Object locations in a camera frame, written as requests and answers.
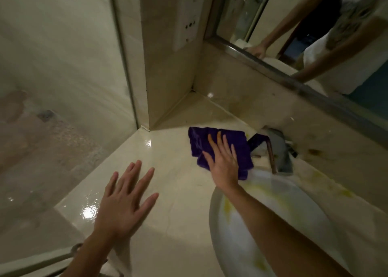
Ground chrome square faucet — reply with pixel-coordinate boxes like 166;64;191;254
247;127;299;176

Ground person's right forearm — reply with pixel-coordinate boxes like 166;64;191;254
226;184;352;277

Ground person's left hand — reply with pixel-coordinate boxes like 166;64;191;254
93;160;159;241

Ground person's right hand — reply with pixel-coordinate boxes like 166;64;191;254
202;131;243;193

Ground purple cleaning cloth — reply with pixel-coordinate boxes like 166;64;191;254
188;126;255;181

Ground white round sink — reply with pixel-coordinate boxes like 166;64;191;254
209;167;349;277

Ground metal framed wall mirror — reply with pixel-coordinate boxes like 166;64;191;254
205;0;388;149

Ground beige marble countertop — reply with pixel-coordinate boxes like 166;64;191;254
54;90;388;277

